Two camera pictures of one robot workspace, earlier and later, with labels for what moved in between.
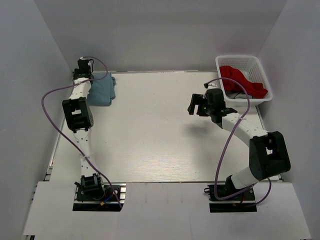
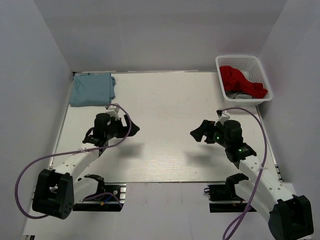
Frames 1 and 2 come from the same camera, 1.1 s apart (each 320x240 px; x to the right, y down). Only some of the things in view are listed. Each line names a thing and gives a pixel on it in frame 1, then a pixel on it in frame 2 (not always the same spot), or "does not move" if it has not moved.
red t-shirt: (255, 90) does not move
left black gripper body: (76, 72) to (116, 129)
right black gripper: (197, 99) to (207, 127)
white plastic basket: (251, 67) does not move
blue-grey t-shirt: (102, 92) does not move
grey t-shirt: (233, 94) does not move
